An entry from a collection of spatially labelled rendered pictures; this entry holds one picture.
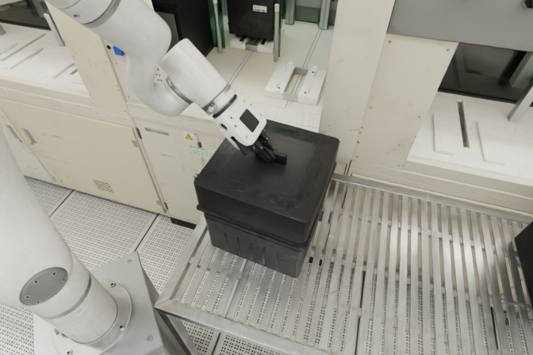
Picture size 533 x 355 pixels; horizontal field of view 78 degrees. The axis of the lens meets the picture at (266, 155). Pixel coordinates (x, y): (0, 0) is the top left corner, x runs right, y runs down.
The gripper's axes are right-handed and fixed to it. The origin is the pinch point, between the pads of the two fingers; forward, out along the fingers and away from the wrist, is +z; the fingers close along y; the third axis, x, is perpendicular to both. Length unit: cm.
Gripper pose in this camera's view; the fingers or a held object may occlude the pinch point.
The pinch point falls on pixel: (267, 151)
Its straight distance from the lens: 81.1
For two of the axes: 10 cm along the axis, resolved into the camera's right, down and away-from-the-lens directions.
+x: -6.6, 2.9, 7.0
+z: 6.5, 6.8, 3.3
